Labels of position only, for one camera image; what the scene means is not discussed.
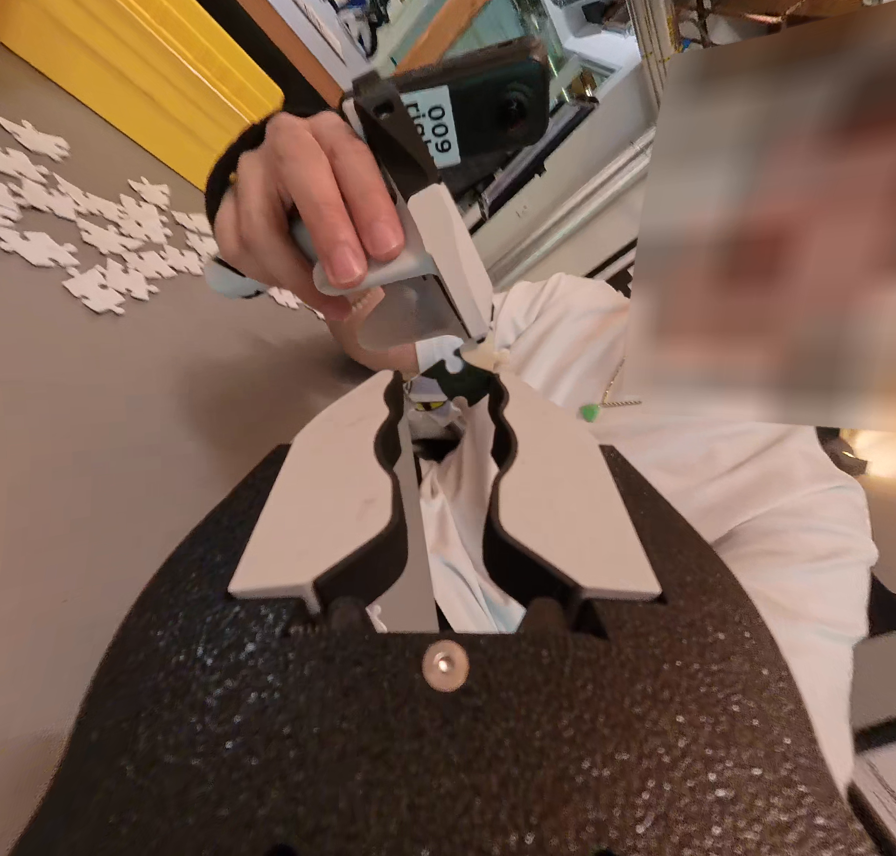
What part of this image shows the person's right hand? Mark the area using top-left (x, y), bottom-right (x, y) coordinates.
top-left (212, 109), bottom-right (422, 375)

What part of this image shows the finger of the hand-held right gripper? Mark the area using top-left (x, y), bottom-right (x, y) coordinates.
top-left (356, 277), bottom-right (469, 353)
top-left (406, 182), bottom-right (496, 344)

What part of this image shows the pile of white puzzle pieces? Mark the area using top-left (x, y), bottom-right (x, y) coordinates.
top-left (0, 115), bottom-right (323, 318)

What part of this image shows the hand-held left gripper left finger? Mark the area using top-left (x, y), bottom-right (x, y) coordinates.
top-left (229, 369), bottom-right (411, 615)

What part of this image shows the dark printed puzzle piece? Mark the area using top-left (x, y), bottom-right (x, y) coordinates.
top-left (405, 337), bottom-right (494, 461)

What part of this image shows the yellow plastic bin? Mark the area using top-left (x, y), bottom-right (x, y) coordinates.
top-left (0, 0), bottom-right (284, 192)

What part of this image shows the green pendant chain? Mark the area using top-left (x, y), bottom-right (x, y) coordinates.
top-left (580, 359), bottom-right (641, 423)

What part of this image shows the person's white shirt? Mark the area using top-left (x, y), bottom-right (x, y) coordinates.
top-left (367, 271), bottom-right (879, 797)

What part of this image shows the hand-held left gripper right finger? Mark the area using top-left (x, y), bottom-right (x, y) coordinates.
top-left (483, 372), bottom-right (663, 605)

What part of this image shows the cream puzzle piece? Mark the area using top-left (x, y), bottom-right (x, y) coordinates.
top-left (458, 338), bottom-right (513, 382)

